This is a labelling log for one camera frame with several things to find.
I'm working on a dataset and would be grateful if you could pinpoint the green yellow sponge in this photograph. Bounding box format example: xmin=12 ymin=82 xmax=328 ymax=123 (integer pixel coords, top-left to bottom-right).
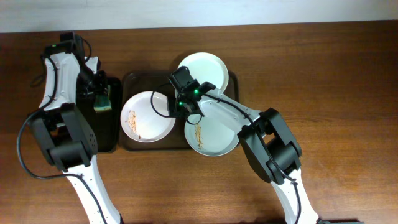
xmin=93 ymin=85 xmax=112 ymax=113

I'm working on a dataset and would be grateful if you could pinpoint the pale blue plate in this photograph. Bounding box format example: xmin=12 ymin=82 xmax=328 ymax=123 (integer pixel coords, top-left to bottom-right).
xmin=184 ymin=114 xmax=239 ymax=157

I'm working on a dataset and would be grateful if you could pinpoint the pinkish white plate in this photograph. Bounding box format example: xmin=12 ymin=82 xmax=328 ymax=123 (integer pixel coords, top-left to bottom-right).
xmin=120 ymin=91 xmax=176 ymax=143

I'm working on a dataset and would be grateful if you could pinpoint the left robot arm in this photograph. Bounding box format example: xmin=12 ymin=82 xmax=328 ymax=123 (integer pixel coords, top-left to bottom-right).
xmin=23 ymin=32 xmax=123 ymax=223

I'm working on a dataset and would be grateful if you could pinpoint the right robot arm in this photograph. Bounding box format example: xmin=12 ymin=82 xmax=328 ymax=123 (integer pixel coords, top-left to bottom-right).
xmin=168 ymin=66 xmax=321 ymax=224

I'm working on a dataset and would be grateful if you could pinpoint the large brown tray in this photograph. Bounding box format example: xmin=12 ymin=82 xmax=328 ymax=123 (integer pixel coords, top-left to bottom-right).
xmin=119 ymin=70 xmax=239 ymax=151

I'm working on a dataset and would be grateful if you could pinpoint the small black tray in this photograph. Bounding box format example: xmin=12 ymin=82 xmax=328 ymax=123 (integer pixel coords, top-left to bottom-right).
xmin=76 ymin=77 xmax=123 ymax=153

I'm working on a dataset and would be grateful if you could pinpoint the cream white plate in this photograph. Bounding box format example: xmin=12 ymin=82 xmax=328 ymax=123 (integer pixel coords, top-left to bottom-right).
xmin=178 ymin=52 xmax=229 ymax=92

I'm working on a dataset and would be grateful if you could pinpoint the dark object at table edge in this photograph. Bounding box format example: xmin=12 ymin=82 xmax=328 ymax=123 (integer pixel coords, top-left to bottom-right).
xmin=316 ymin=219 xmax=365 ymax=224

